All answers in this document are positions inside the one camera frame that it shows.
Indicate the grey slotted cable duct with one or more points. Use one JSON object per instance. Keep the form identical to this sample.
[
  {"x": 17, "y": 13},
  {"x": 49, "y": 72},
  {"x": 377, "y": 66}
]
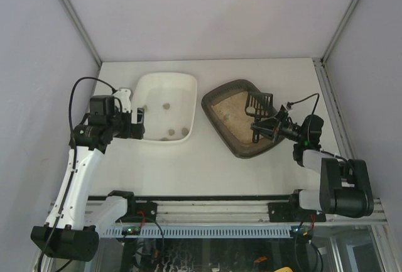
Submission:
[{"x": 192, "y": 232}]

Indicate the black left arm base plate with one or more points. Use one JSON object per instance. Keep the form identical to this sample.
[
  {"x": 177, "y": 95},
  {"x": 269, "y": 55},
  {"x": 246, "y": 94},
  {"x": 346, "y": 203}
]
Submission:
[{"x": 140, "y": 211}]

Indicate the controller board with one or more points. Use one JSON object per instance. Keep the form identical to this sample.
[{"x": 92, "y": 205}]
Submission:
[
  {"x": 302, "y": 231},
  {"x": 131, "y": 231}
]

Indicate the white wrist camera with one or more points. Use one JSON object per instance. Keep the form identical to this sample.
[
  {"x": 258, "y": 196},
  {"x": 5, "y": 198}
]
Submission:
[
  {"x": 122, "y": 99},
  {"x": 287, "y": 106}
]

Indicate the left controller board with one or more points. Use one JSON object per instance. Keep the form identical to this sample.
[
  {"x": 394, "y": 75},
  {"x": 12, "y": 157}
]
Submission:
[{"x": 131, "y": 231}]

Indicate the white plastic tub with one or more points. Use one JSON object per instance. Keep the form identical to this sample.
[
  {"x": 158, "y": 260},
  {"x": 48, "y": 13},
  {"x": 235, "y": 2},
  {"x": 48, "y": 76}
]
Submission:
[{"x": 177, "y": 89}]

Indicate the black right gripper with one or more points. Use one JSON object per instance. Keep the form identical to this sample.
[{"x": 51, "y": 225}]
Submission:
[{"x": 274, "y": 125}]

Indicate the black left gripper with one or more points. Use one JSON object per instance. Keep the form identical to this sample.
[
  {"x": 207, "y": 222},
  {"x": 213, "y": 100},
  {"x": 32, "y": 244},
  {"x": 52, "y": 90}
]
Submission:
[{"x": 132, "y": 124}]

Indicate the aluminium right frame post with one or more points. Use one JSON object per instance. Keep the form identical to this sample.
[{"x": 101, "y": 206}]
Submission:
[{"x": 352, "y": 6}]

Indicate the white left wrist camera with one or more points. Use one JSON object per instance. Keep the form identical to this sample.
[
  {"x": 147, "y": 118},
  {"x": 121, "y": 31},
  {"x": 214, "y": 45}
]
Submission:
[{"x": 122, "y": 99}]

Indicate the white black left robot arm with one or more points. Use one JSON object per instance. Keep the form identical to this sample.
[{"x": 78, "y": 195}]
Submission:
[{"x": 68, "y": 232}]

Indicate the aluminium right side rail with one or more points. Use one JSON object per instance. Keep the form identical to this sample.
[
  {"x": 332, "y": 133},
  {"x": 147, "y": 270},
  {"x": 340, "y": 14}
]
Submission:
[{"x": 333, "y": 106}]

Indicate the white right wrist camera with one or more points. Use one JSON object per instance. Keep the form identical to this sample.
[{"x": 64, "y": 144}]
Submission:
[{"x": 287, "y": 106}]

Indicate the right controller board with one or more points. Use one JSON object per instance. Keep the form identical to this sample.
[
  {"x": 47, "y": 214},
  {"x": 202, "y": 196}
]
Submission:
[{"x": 302, "y": 231}]

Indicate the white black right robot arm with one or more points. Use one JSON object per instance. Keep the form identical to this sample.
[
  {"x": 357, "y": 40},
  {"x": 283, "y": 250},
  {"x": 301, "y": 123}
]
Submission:
[{"x": 344, "y": 187}]

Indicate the black slotted litter scoop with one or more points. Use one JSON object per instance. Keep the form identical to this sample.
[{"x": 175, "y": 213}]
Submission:
[{"x": 263, "y": 104}]

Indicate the aluminium frame post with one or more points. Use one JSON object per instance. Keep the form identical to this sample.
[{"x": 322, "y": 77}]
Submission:
[
  {"x": 79, "y": 26},
  {"x": 352, "y": 6}
]

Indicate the aluminium left frame post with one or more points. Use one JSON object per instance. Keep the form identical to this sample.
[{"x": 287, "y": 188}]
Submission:
[{"x": 79, "y": 26}]

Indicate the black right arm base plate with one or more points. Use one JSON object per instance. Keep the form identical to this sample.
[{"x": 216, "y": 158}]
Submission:
[{"x": 285, "y": 212}]

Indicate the aluminium front mounting rail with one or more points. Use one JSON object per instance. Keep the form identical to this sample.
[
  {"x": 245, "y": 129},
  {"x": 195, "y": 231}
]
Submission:
[{"x": 229, "y": 211}]

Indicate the brown plastic litter box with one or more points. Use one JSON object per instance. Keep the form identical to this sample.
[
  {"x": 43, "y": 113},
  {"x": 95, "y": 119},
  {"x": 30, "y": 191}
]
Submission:
[{"x": 236, "y": 132}]

